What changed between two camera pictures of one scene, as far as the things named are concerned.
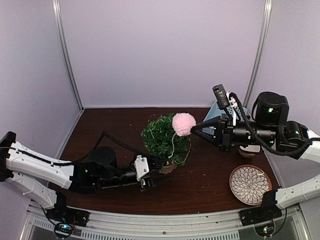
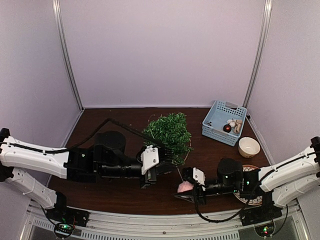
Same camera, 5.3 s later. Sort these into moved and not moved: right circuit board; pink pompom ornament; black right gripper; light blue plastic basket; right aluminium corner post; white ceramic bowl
Moved: pink pompom ornament; black right gripper
Not moved: right circuit board; right aluminium corner post; light blue plastic basket; white ceramic bowl
